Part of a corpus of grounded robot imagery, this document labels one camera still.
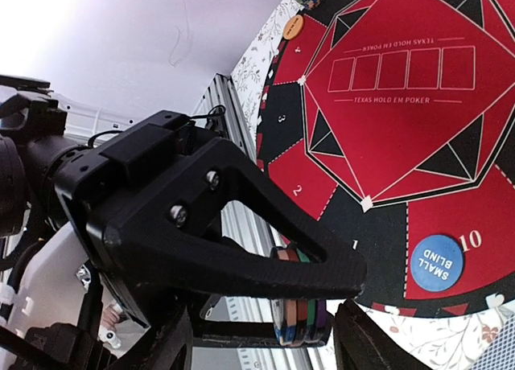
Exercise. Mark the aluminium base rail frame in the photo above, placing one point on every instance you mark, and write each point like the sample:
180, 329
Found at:
253, 212

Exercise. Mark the blue small blind chip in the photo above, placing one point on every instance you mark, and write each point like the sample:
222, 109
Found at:
436, 263

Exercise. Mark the round red black poker mat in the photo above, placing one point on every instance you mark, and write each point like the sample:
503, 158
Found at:
392, 120

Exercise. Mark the blue checkered card deck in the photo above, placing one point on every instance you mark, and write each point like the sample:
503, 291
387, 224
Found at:
500, 354

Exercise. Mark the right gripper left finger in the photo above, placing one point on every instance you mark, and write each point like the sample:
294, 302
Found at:
149, 209

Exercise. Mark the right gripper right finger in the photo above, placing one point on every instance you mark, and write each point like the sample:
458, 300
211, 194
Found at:
360, 344

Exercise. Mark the orange dealer button chip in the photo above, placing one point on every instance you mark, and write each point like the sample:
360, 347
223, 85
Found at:
293, 27

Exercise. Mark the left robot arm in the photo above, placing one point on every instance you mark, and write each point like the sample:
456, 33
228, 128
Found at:
33, 149

